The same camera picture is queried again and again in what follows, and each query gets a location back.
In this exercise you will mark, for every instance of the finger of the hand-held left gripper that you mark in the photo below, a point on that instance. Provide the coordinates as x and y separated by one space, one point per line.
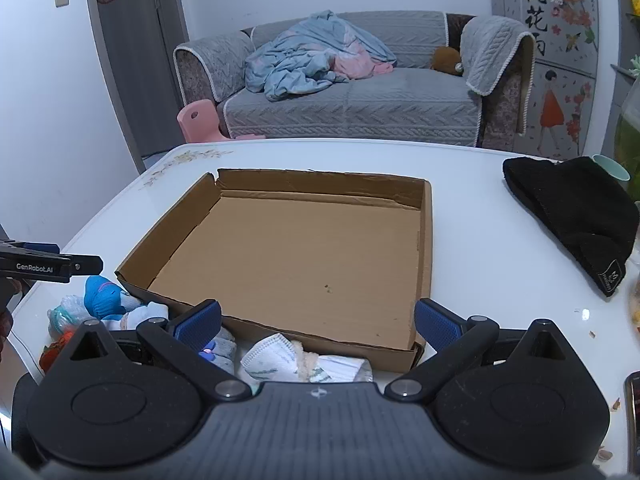
87 264
40 247

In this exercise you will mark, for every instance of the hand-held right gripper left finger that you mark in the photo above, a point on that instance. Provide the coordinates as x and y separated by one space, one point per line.
200 321

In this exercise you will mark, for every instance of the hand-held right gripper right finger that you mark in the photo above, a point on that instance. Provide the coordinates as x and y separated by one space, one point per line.
437 322

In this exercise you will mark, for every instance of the blue sock bundle pink band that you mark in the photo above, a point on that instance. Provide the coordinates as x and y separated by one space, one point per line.
102 297

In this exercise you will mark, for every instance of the grey sock bundle purple marks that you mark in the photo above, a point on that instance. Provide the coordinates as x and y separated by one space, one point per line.
222 355

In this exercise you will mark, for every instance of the white plastic bundle green tie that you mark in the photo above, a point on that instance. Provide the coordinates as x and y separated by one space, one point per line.
70 314

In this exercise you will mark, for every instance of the light blue sock bundle beige tie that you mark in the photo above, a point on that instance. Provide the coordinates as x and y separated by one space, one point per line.
145 312

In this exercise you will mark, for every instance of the white patterned sock bundle beige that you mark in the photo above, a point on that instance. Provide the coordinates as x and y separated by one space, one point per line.
270 360

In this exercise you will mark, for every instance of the orange foil bundle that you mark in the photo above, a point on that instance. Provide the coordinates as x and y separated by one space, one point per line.
52 355

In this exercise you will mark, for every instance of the white sock bundle green band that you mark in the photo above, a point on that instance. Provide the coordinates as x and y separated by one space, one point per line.
345 367

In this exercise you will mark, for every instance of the shallow cardboard box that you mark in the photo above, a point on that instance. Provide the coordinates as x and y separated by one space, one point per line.
300 260

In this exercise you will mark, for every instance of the black knit hat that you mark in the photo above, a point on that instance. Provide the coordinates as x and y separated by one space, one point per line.
565 205

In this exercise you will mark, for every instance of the pink plastic stool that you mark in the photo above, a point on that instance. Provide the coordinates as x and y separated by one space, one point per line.
197 120

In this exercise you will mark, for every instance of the grey door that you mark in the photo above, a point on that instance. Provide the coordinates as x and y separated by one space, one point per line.
135 60

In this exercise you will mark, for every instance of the grey sofa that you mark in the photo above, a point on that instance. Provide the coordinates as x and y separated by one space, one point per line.
400 105

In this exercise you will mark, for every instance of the green cup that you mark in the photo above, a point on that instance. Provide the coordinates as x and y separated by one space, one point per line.
612 166

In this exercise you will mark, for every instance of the flower-decorated refrigerator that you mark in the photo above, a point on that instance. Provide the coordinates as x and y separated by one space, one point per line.
545 85

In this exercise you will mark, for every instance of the brown plush toy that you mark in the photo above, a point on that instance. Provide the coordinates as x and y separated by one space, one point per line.
445 60

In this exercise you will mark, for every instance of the glass fish tank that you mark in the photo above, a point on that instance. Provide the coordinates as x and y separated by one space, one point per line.
629 135

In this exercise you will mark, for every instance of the blue and pink blanket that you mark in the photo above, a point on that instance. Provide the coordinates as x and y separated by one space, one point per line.
300 60

